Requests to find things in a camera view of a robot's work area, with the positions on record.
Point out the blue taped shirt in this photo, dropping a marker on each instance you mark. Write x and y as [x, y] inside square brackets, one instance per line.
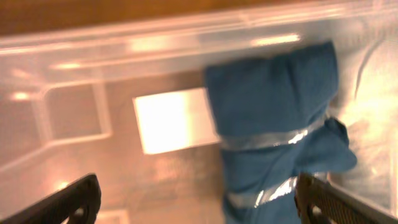
[270, 114]

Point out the white label in bin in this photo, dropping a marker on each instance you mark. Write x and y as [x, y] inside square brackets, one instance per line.
[174, 120]

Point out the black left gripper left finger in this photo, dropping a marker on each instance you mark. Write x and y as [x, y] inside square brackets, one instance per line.
[77, 203]

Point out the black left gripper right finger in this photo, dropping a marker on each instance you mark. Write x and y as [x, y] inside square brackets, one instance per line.
[318, 202]

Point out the clear plastic storage bin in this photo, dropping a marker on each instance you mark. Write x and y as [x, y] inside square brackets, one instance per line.
[71, 69]

